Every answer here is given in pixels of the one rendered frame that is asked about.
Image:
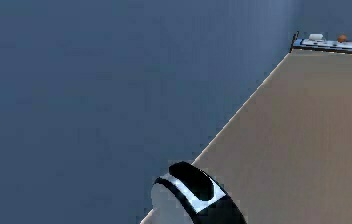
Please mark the white pillow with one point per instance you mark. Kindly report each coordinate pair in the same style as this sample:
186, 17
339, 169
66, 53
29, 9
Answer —
316, 36

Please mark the orange ball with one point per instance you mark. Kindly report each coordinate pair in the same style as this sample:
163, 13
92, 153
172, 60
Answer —
342, 38

